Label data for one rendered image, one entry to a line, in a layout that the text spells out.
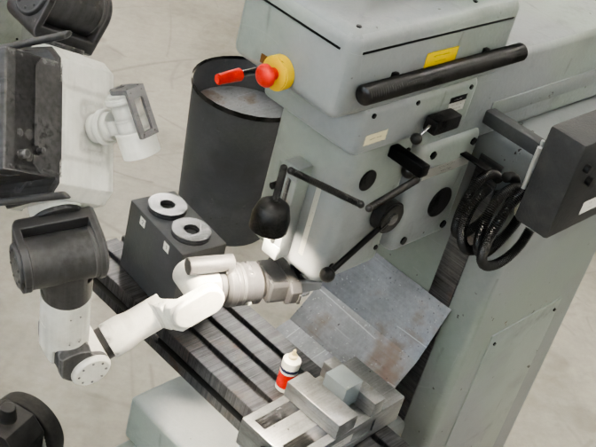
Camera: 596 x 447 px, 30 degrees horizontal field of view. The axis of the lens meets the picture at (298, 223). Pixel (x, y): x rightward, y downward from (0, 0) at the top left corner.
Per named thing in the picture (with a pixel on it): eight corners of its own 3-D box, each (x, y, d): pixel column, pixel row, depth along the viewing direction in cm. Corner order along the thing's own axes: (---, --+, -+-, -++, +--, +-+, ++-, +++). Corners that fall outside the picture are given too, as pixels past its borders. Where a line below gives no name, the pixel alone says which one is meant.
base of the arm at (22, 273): (18, 305, 190) (24, 284, 180) (0, 237, 194) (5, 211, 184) (103, 287, 196) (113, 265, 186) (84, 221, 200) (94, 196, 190)
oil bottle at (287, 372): (283, 396, 239) (294, 358, 233) (270, 385, 241) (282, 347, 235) (296, 389, 242) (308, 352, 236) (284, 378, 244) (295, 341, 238)
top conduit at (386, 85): (367, 110, 178) (372, 90, 176) (348, 98, 180) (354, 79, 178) (524, 64, 208) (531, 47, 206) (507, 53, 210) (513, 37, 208)
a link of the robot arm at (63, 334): (53, 399, 206) (56, 325, 190) (26, 348, 213) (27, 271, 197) (110, 378, 212) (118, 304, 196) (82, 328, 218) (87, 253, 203)
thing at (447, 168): (390, 257, 224) (427, 148, 209) (307, 193, 236) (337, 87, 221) (448, 231, 236) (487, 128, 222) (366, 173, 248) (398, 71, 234)
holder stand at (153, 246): (168, 320, 251) (183, 250, 240) (119, 263, 264) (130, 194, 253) (212, 307, 258) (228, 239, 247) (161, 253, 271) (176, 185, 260)
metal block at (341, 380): (339, 411, 228) (347, 389, 224) (318, 393, 231) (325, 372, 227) (356, 401, 231) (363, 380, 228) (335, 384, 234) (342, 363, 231)
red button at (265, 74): (266, 93, 182) (271, 71, 180) (250, 82, 184) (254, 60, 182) (280, 90, 184) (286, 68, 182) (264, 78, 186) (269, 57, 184)
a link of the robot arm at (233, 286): (242, 314, 220) (189, 320, 215) (221, 286, 228) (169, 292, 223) (251, 265, 215) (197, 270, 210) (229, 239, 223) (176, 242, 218)
